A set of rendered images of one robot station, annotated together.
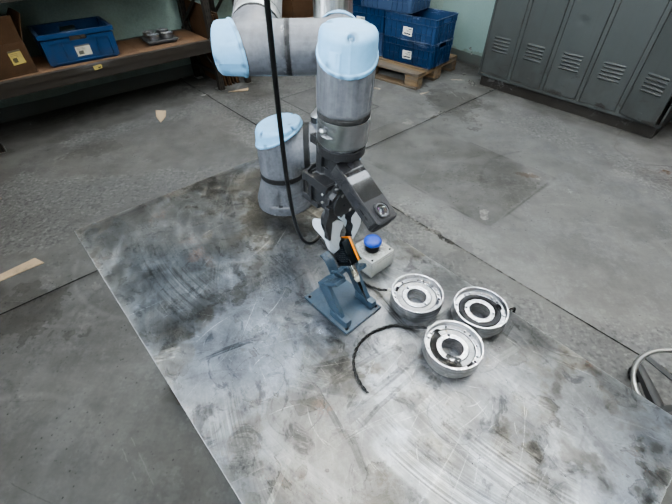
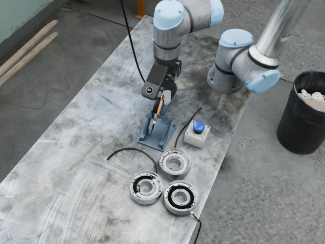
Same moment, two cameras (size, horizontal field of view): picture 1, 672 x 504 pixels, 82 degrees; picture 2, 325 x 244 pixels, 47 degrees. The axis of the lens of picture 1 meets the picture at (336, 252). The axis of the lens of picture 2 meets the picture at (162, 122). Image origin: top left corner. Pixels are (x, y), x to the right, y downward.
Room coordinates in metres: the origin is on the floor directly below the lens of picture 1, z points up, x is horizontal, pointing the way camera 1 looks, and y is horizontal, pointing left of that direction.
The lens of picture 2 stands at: (0.13, -0.74, 1.85)
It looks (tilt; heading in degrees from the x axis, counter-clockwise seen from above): 50 degrees down; 61
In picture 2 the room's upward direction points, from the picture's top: 6 degrees clockwise
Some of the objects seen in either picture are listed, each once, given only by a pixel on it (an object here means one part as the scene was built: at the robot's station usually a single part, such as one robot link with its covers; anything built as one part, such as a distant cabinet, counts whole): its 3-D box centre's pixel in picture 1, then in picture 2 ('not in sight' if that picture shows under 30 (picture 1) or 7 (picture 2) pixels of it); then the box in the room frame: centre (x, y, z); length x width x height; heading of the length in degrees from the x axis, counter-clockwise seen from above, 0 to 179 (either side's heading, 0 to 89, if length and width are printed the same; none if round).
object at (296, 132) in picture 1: (282, 145); (234, 49); (0.90, 0.13, 0.97); 0.13 x 0.12 x 0.14; 93
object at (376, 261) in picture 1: (369, 253); (197, 132); (0.65, -0.08, 0.82); 0.08 x 0.07 x 0.05; 42
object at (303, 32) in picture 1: (329, 46); (198, 11); (0.62, 0.01, 1.27); 0.11 x 0.11 x 0.08; 3
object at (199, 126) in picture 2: (372, 246); (198, 129); (0.65, -0.08, 0.85); 0.04 x 0.04 x 0.05
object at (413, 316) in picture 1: (416, 298); (174, 164); (0.52, -0.16, 0.82); 0.10 x 0.10 x 0.04
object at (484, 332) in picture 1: (478, 313); (180, 198); (0.48, -0.28, 0.82); 0.10 x 0.10 x 0.04
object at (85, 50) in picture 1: (75, 41); not in sight; (3.37, 2.05, 0.56); 0.52 x 0.38 x 0.22; 129
